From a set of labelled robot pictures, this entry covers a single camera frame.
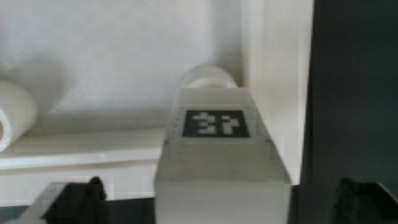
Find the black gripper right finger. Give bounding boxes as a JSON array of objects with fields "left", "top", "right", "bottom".
[{"left": 333, "top": 178, "right": 398, "bottom": 224}]

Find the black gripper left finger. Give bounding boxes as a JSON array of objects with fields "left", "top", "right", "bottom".
[{"left": 41, "top": 177, "right": 110, "bottom": 224}]

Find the white square tabletop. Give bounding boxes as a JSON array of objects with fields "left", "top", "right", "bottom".
[{"left": 0, "top": 0, "right": 315, "bottom": 169}]

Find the white L-shaped obstacle fence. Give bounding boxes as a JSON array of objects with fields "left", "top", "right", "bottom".
[{"left": 0, "top": 160, "right": 157, "bottom": 224}]

